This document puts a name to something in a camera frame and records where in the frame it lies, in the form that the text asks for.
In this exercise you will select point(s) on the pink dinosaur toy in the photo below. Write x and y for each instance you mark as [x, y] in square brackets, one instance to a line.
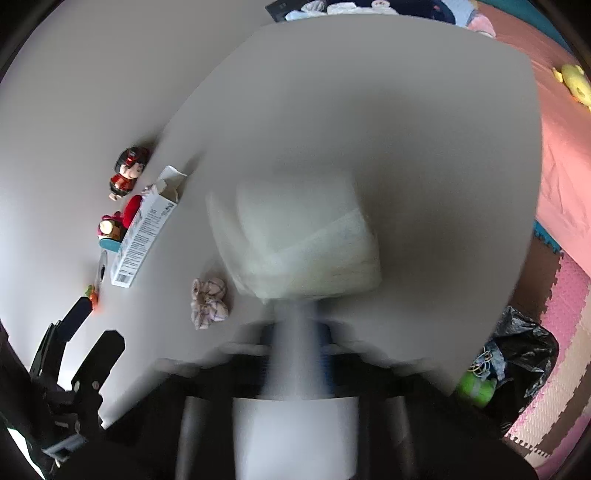
[111, 227]

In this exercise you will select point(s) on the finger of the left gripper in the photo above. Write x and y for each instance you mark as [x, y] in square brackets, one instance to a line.
[50, 352]
[98, 363]

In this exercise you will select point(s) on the red dress doll figurine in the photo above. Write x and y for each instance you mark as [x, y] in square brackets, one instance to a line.
[129, 167]

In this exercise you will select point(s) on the green plush toy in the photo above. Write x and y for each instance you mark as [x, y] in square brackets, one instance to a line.
[476, 390]

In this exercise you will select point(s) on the yellow plush duck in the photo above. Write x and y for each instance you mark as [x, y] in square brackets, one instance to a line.
[574, 78]

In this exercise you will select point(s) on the plaid fabric scrunchie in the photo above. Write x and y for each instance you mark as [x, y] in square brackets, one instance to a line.
[207, 302]

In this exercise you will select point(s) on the dark navy patterned garment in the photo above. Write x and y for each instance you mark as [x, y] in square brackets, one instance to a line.
[430, 9]

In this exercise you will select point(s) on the white barcode carton box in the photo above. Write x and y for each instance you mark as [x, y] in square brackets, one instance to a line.
[157, 204]

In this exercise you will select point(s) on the pink bed sheet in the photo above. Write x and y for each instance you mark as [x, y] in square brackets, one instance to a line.
[564, 199]

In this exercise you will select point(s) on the teal base figurine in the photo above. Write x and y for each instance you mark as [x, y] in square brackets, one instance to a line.
[109, 244]

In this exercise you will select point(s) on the white crumpled clothes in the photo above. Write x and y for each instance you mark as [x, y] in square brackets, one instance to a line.
[321, 8]

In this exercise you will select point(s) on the silver desk cable grommet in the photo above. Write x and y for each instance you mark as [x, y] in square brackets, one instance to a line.
[101, 269]

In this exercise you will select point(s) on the foam puzzle floor mat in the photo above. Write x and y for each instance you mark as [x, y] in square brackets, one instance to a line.
[553, 432]

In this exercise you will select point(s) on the black wall socket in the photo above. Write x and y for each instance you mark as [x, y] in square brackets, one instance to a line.
[279, 9]

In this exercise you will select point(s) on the black bag trash bin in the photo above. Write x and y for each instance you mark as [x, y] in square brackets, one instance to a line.
[525, 354]

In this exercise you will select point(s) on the green orange turtle toy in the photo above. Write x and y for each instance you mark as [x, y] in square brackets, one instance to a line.
[92, 294]

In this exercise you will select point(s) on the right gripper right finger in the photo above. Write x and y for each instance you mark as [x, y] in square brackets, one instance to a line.
[407, 427]

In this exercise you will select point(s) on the white paper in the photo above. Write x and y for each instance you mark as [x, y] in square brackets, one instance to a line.
[291, 243]

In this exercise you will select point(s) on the pastel ring rattle toy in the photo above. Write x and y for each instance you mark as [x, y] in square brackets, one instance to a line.
[482, 366]

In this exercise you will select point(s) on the red heart plush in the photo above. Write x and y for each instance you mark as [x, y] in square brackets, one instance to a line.
[130, 210]

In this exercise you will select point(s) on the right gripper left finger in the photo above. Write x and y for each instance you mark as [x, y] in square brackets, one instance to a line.
[179, 424]

